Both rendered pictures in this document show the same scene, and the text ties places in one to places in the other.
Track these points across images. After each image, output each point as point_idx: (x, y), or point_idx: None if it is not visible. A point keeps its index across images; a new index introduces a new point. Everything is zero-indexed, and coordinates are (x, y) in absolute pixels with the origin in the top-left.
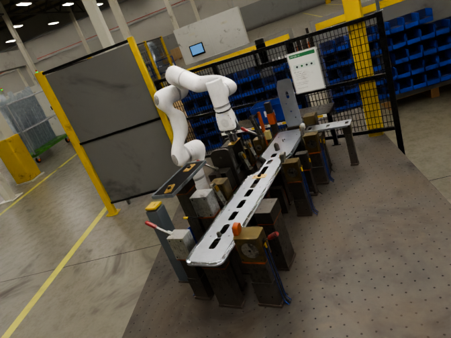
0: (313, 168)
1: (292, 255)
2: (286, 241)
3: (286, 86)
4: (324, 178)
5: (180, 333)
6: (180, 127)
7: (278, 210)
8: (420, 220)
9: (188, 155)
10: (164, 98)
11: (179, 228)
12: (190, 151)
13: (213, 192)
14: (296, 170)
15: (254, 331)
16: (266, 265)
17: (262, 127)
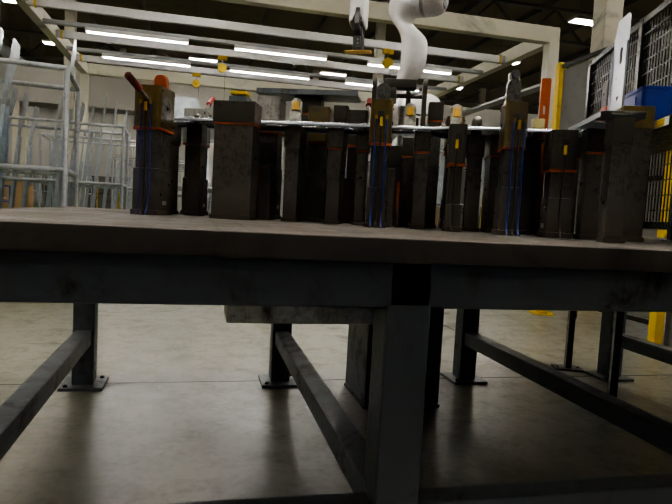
0: (496, 190)
1: (239, 213)
2: (233, 176)
3: (624, 33)
4: (497, 219)
5: None
6: (403, 56)
7: (242, 118)
8: (305, 230)
9: (395, 106)
10: (393, 1)
11: None
12: (404, 102)
13: (276, 101)
14: (370, 116)
15: (102, 211)
16: (137, 135)
17: (539, 111)
